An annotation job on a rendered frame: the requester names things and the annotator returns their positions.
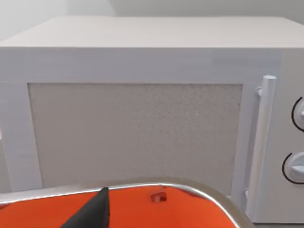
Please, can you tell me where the pale microwave door handle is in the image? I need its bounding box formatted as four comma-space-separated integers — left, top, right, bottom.
244, 75, 277, 218

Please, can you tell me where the pale microwave door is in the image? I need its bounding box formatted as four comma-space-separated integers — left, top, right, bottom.
0, 47, 283, 223

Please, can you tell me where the pale microwave knob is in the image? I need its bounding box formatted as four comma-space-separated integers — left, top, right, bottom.
282, 152, 304, 185
291, 96, 304, 133

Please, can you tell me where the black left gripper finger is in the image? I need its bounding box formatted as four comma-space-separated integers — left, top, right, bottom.
60, 186, 111, 228

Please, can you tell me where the pale microwave oven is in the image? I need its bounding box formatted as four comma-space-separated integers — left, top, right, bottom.
0, 15, 304, 224

